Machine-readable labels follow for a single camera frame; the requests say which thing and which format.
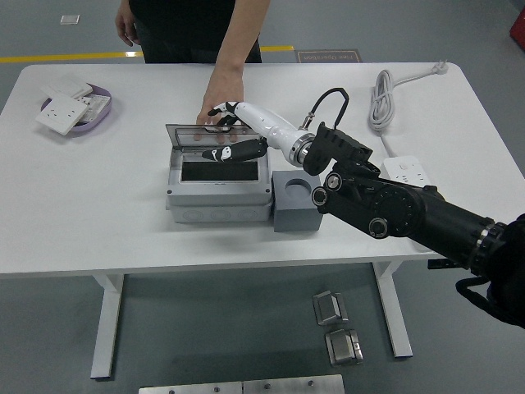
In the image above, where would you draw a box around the person's left hand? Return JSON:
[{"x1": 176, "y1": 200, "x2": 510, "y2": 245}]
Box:
[{"x1": 195, "y1": 66, "x2": 246, "y2": 128}]

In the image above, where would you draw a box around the person's right hand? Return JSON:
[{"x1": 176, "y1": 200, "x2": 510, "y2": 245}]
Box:
[{"x1": 116, "y1": 7, "x2": 140, "y2": 48}]

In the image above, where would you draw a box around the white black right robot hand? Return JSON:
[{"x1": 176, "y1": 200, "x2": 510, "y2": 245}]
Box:
[{"x1": 200, "y1": 99, "x2": 307, "y2": 165}]

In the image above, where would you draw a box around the grey junction box clear lid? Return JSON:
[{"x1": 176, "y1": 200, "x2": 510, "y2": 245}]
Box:
[{"x1": 165, "y1": 122, "x2": 274, "y2": 224}]

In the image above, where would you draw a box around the grey cube with round hole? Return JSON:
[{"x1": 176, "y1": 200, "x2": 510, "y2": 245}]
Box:
[{"x1": 272, "y1": 169, "x2": 323, "y2": 233}]

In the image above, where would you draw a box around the yellow floor tape line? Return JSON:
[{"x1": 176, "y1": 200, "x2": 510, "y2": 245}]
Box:
[{"x1": 0, "y1": 44, "x2": 295, "y2": 65}]

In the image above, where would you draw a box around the person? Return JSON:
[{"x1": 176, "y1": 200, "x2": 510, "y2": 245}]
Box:
[{"x1": 129, "y1": 0, "x2": 263, "y2": 65}]

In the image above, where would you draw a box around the purple oval tray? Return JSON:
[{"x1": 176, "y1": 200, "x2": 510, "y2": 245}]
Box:
[{"x1": 39, "y1": 84, "x2": 114, "y2": 135}]

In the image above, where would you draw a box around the white power strip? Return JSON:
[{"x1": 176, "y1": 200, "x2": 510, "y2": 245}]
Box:
[{"x1": 379, "y1": 153, "x2": 431, "y2": 186}]

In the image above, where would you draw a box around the metal block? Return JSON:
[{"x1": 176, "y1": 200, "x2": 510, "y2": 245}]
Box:
[
  {"x1": 324, "y1": 328, "x2": 365, "y2": 366},
  {"x1": 312, "y1": 289, "x2": 349, "y2": 327}
]

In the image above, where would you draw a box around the white right table leg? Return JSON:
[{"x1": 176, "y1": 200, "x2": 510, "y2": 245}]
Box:
[{"x1": 372, "y1": 262, "x2": 413, "y2": 358}]

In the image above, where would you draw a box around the white table leg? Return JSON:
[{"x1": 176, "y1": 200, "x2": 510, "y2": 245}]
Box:
[
  {"x1": 372, "y1": 262, "x2": 413, "y2": 358},
  {"x1": 89, "y1": 273, "x2": 126, "y2": 379}
]

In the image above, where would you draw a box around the white left table leg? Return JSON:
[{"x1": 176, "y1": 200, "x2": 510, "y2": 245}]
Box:
[{"x1": 89, "y1": 273, "x2": 126, "y2": 379}]

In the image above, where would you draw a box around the steel plate with screws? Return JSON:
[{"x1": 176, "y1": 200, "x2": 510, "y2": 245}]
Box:
[
  {"x1": 242, "y1": 373, "x2": 345, "y2": 394},
  {"x1": 138, "y1": 381, "x2": 244, "y2": 394}
]

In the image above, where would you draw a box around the red object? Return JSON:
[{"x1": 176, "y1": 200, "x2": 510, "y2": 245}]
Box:
[{"x1": 508, "y1": 7, "x2": 525, "y2": 42}]

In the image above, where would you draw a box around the white wall switch panel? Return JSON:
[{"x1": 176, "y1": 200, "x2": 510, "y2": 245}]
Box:
[{"x1": 39, "y1": 78, "x2": 94, "y2": 99}]

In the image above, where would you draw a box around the white wall socket panel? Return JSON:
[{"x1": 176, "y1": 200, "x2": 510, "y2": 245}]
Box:
[{"x1": 34, "y1": 93, "x2": 94, "y2": 136}]

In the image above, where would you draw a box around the white power cord with plug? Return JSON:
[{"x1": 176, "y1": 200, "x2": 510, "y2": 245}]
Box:
[{"x1": 367, "y1": 60, "x2": 449, "y2": 159}]

